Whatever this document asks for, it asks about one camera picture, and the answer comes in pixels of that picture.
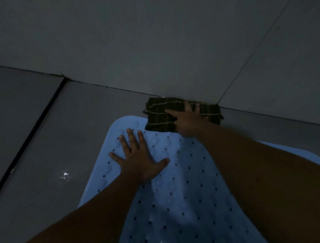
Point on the person's right hand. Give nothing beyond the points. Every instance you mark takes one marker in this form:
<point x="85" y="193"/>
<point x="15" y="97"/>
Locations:
<point x="188" y="122"/>

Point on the person's left hand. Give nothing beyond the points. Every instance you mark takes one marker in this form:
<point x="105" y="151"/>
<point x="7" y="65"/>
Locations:
<point x="138" y="160"/>

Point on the dark striped cloth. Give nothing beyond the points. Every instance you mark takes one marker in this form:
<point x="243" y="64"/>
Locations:
<point x="157" y="115"/>

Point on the blue bath mat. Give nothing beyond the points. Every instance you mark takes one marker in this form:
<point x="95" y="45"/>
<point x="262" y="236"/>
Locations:
<point x="187" y="187"/>

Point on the person's left forearm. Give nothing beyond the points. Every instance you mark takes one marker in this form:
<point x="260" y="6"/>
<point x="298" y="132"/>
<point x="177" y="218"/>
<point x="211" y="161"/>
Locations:
<point x="95" y="215"/>

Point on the person's right forearm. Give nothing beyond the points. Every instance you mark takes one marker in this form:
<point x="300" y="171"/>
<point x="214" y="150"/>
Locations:
<point x="270" y="190"/>

